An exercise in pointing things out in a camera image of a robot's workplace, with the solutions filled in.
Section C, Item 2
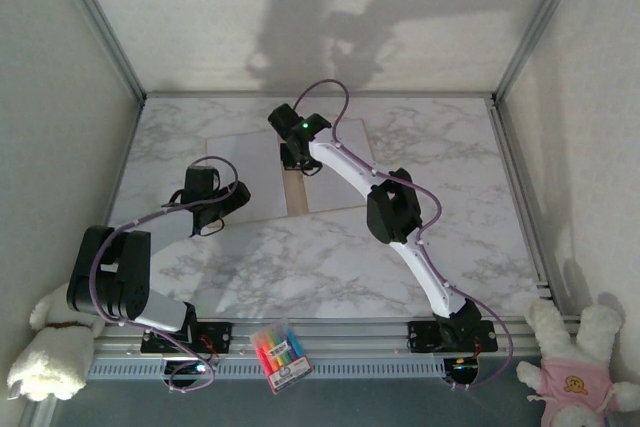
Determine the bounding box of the white paper sheet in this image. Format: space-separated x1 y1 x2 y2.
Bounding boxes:
205 130 288 226

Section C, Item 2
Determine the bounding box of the pack of coloured highlighters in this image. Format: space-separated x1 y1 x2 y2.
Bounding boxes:
249 317 314 397

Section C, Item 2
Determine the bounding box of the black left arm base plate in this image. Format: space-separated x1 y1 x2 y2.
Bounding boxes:
140 321 234 355

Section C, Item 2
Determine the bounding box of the aluminium table side rail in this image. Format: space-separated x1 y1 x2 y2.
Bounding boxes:
484 96 556 298
84 99 146 288

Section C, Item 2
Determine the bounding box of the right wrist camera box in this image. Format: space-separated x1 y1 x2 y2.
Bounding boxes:
267 103 300 137

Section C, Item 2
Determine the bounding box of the brown paper folder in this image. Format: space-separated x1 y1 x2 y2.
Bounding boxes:
205 118 382 229

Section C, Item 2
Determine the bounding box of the grey slotted cable duct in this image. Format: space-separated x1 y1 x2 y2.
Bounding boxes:
87 357 449 381

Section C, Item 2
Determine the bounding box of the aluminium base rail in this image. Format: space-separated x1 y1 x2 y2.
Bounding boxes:
92 314 584 363

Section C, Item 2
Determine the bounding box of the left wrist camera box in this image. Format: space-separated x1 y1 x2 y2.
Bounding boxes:
183 166 222 194

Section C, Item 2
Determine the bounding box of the aluminium table edge rail long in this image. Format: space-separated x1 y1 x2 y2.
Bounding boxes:
142 90 497 100

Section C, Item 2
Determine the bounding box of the aluminium frame post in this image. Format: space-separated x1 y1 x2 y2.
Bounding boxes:
47 0 147 102
492 0 592 103

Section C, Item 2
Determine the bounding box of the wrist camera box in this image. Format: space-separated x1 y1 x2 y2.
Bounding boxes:
183 166 222 194
267 103 300 137

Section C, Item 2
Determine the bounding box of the white plush toy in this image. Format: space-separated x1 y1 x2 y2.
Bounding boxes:
7 284 106 402

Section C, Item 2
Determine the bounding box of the white plush rabbit pink outfit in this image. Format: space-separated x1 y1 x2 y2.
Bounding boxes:
516 290 640 427

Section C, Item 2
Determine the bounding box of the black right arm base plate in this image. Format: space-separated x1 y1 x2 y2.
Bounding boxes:
407 319 500 353

